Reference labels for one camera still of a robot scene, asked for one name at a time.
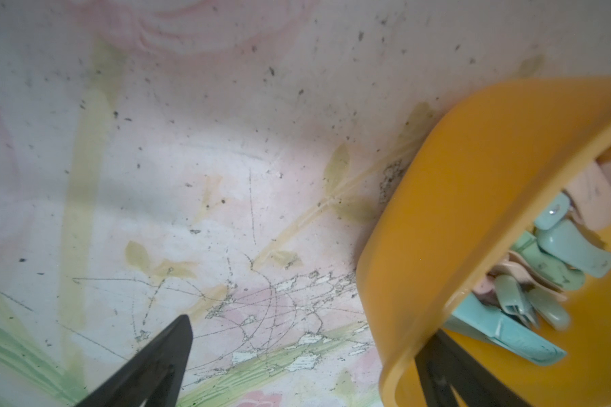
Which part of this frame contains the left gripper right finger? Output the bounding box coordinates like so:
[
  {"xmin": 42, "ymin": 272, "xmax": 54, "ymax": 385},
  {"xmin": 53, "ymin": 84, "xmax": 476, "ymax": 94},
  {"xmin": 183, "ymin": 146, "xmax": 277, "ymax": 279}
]
[{"xmin": 415, "ymin": 331, "xmax": 529, "ymax": 407}]

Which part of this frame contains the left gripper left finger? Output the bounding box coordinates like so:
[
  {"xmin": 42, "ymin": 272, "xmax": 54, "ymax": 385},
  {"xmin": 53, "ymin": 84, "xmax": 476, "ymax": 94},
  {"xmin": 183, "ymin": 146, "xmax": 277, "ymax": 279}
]
[{"xmin": 78, "ymin": 315, "xmax": 193, "ymax": 406}]

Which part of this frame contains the yellow plastic storage box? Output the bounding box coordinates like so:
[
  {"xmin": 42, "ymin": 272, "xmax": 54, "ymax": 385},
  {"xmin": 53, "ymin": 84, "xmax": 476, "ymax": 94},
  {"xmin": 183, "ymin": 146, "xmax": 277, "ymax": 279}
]
[{"xmin": 356, "ymin": 76, "xmax": 611, "ymax": 406}]

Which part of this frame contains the teal fruit knife in box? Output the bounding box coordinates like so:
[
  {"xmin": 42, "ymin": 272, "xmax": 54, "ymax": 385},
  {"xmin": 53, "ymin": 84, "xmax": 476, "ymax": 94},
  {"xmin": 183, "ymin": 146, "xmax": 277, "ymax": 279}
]
[{"xmin": 443, "ymin": 293, "xmax": 567, "ymax": 366}]

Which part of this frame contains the light teal folding knife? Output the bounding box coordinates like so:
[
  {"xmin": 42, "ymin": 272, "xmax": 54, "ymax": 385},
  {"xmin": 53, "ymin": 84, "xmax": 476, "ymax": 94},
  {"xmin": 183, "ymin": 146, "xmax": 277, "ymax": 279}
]
[{"xmin": 534, "ymin": 192, "xmax": 611, "ymax": 278}]

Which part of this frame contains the floral pink table mat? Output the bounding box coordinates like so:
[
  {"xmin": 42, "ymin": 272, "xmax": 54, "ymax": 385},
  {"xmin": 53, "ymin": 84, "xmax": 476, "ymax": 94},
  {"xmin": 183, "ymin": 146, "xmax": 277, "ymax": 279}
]
[{"xmin": 0, "ymin": 1, "xmax": 611, "ymax": 406}]

